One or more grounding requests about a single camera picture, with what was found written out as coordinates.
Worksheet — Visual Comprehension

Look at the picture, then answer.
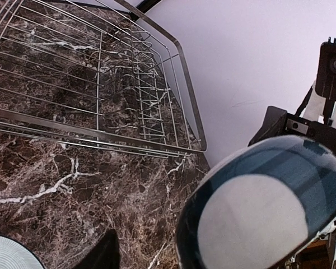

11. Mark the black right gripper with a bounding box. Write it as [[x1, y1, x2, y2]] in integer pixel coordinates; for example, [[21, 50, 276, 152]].
[[248, 106, 336, 156]]

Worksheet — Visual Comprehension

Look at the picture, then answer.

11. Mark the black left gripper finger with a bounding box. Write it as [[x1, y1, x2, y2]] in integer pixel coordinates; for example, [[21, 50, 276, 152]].
[[80, 229, 120, 269]]

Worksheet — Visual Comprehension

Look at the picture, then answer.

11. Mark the white blue bowl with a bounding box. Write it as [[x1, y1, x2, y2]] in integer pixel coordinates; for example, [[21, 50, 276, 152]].
[[176, 135, 336, 268]]

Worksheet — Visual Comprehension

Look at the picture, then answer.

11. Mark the pale green ribbed bowl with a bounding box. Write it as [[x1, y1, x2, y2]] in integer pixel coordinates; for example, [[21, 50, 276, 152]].
[[0, 235, 44, 269]]

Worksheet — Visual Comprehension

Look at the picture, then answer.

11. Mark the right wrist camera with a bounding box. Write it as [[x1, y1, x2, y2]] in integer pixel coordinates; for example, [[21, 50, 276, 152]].
[[295, 38, 336, 129]]

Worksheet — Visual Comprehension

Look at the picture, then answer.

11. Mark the black right corner post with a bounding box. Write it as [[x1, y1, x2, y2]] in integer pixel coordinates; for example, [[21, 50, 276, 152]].
[[136, 0, 161, 13]]

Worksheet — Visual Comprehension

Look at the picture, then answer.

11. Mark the metal wire dish rack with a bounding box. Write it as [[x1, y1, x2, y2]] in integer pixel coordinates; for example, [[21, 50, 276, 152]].
[[0, 1, 207, 158]]

